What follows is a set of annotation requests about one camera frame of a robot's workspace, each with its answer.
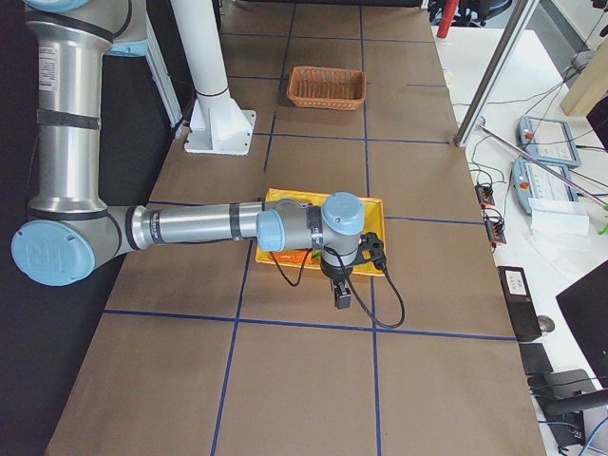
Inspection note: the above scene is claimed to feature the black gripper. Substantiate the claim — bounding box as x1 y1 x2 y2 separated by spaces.
320 257 354 309

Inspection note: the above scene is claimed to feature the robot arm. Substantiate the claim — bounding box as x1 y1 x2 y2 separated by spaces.
11 1 383 309

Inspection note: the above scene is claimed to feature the yellow plastic basket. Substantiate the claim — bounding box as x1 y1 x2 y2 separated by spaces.
255 188 386 276

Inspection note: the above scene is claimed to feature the brown wicker basket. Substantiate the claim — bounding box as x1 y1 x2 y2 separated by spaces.
286 66 367 111

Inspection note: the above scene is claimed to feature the orange toy carrot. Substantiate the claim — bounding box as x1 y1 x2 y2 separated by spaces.
269 250 321 265

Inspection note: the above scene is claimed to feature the black box with label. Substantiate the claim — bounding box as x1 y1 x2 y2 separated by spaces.
497 266 542 342

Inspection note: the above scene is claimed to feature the lower teach pendant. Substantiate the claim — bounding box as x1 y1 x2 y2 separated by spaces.
511 158 579 216

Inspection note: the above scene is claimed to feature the teach pendant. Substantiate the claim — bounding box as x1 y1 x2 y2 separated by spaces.
518 116 581 168
511 158 579 216

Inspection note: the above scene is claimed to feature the white paper sheet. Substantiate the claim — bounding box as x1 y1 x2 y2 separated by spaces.
529 199 590 236

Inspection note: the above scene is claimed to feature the black monitor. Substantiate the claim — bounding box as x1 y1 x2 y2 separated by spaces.
557 263 608 387

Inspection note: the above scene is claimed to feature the upper teach pendant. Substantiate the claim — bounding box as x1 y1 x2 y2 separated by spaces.
518 116 581 168

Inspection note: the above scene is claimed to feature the red cylinder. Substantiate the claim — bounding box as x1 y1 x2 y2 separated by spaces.
436 0 460 39

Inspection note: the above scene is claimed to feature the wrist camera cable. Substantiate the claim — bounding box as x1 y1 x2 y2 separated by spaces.
265 246 406 329

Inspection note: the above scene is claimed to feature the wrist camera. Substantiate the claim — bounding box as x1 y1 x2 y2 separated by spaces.
357 232 386 264

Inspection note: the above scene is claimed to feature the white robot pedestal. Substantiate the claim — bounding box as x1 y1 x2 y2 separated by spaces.
171 0 257 156

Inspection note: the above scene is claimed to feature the aluminium frame post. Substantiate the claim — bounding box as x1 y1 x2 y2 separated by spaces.
454 0 540 148

